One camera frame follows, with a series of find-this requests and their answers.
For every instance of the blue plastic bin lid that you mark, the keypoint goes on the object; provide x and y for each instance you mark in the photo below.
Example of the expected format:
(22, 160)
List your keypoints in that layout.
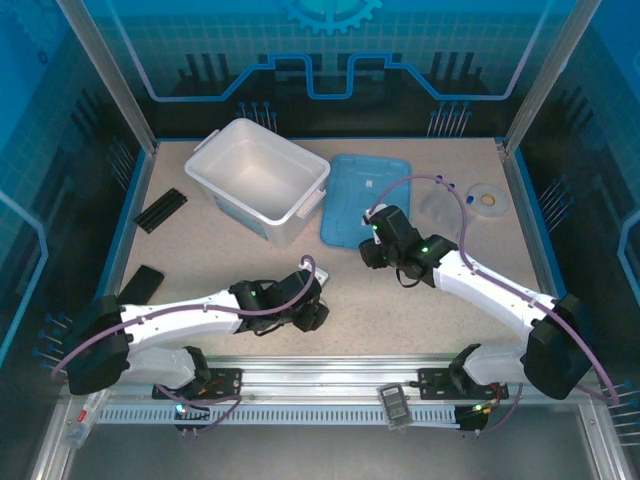
(345, 200)

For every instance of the white plastic storage bin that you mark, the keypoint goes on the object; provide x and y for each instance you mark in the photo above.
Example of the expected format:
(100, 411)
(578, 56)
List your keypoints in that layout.
(255, 165)

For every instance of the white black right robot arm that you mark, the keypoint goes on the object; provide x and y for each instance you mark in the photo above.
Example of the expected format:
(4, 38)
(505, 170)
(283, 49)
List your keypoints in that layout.
(490, 290)

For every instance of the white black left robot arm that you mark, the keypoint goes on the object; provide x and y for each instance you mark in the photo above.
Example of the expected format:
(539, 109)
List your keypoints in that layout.
(190, 315)

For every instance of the clear plastic tube rack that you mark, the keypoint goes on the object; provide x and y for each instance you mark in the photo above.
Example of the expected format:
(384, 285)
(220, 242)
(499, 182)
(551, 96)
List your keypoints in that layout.
(442, 212)

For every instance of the white tape roll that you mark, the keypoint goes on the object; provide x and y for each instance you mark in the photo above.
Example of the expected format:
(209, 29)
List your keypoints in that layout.
(487, 201)

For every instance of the small grey electronic device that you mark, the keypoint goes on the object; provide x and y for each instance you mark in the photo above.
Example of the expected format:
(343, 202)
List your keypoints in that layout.
(394, 406)

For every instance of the black flat block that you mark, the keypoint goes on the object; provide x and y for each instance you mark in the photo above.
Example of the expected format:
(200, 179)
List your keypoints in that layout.
(142, 284)

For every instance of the black ribbed rack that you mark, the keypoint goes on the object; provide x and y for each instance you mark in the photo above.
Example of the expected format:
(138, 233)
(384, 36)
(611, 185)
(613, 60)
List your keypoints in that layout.
(160, 211)

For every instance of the clear plastic packet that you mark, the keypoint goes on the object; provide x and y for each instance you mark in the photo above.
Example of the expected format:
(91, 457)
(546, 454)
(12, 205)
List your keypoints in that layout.
(82, 425)

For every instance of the aluminium mounting rail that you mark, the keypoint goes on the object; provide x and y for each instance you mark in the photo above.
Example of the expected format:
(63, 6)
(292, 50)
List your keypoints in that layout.
(325, 375)

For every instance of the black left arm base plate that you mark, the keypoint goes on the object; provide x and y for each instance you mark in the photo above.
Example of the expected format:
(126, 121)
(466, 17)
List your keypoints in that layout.
(230, 382)

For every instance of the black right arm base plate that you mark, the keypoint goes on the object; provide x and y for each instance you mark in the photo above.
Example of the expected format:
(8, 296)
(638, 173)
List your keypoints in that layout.
(432, 382)

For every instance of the aluminium frame post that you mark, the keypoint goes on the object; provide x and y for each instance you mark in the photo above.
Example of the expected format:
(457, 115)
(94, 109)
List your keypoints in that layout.
(551, 75)
(110, 75)

